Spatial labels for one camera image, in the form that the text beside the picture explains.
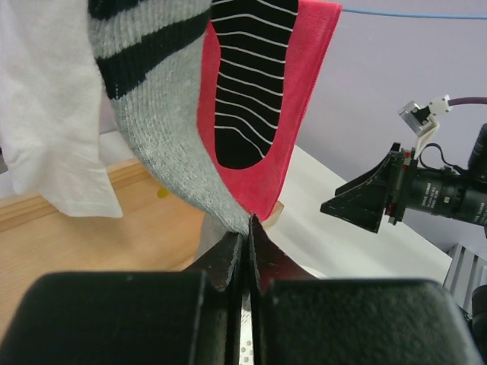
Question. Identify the white perforated plastic basket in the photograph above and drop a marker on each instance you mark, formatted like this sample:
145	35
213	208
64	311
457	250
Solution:
246	334

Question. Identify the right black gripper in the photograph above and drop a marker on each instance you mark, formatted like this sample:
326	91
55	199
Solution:
407	184

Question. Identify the white sock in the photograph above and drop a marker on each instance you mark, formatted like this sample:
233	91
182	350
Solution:
51	93

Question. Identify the wooden clothes rack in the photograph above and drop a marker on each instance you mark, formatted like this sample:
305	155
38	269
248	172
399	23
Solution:
153	234

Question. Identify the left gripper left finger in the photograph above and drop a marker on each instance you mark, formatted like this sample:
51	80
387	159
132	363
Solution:
132	317

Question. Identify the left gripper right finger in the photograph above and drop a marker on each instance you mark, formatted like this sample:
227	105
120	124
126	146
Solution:
300	319

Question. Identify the grey striped-cuff sock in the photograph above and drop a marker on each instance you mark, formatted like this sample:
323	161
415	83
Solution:
149	54

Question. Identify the pink towel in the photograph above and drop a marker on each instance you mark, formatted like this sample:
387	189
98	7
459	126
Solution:
257	188

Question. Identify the blue wire hanger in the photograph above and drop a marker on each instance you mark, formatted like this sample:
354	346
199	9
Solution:
466	17

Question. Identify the yellow bear sock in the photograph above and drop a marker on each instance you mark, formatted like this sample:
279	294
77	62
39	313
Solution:
162	192

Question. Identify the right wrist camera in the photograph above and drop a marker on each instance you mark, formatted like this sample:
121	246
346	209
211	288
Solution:
423	120

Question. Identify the black white-striped sock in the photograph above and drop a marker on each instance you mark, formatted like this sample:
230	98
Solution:
253	37

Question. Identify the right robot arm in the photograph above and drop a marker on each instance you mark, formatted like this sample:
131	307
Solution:
475	202

